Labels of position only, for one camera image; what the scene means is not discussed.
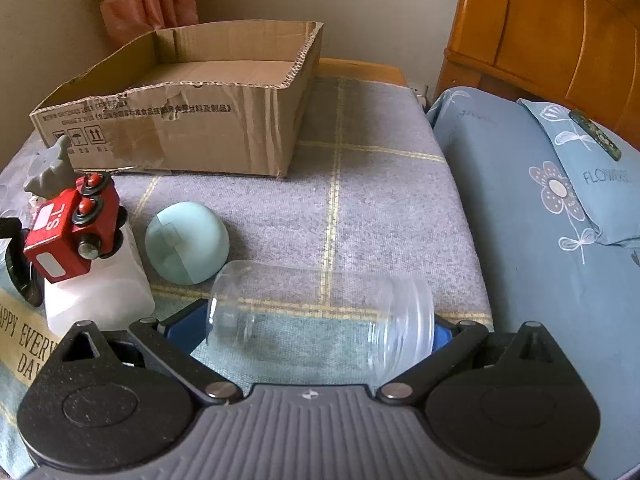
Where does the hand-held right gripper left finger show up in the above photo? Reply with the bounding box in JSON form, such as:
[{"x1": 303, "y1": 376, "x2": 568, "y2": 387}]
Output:
[{"x1": 37, "y1": 299, "x2": 243, "y2": 407}]

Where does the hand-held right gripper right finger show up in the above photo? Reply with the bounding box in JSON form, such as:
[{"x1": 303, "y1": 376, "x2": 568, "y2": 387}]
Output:
[{"x1": 375, "y1": 315, "x2": 581, "y2": 406}]

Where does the red toy train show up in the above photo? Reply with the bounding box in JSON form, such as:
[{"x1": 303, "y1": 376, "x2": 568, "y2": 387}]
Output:
[{"x1": 23, "y1": 172, "x2": 132, "y2": 281}]

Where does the white plastic container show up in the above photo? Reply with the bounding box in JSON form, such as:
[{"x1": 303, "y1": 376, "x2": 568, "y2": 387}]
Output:
[{"x1": 44, "y1": 220, "x2": 156, "y2": 336}]

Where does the grey toy figure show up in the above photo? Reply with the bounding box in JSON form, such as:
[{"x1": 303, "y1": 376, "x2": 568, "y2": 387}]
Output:
[{"x1": 23, "y1": 136, "x2": 76, "y2": 197}]

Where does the clear plastic jar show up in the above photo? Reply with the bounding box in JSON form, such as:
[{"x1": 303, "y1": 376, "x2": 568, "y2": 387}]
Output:
[{"x1": 206, "y1": 260, "x2": 436, "y2": 380}]

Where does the cardboard box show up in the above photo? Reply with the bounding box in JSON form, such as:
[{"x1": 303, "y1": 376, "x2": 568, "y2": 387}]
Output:
[{"x1": 29, "y1": 21, "x2": 325, "y2": 179}]

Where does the beige printed cloth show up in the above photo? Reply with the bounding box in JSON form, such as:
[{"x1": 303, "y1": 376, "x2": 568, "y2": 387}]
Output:
[{"x1": 0, "y1": 285, "x2": 66, "y2": 391}]

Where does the teal dome-shaped object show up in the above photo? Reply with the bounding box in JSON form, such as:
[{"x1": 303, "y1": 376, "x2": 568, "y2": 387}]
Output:
[{"x1": 145, "y1": 201, "x2": 231, "y2": 287}]

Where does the blue floral bed cover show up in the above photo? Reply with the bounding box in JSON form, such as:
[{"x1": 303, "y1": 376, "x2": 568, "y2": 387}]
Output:
[{"x1": 426, "y1": 87, "x2": 640, "y2": 480}]

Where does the grey plaid blanket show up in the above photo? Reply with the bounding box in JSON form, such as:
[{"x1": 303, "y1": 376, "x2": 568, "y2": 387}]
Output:
[{"x1": 0, "y1": 75, "x2": 496, "y2": 476}]

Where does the blue floral pillow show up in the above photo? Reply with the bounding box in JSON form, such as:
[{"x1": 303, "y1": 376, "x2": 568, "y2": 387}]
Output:
[{"x1": 517, "y1": 97, "x2": 640, "y2": 246}]

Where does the dark patterned flat case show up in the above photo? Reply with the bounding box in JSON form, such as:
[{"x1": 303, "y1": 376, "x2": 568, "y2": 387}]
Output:
[{"x1": 569, "y1": 109, "x2": 623, "y2": 162}]

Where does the pink and beige curtain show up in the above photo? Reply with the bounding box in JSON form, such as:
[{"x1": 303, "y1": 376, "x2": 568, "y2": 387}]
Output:
[{"x1": 90, "y1": 0, "x2": 201, "y2": 48}]

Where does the wooden headboard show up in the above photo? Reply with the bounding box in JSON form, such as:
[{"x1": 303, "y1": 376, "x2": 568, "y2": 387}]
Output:
[{"x1": 432, "y1": 0, "x2": 640, "y2": 153}]

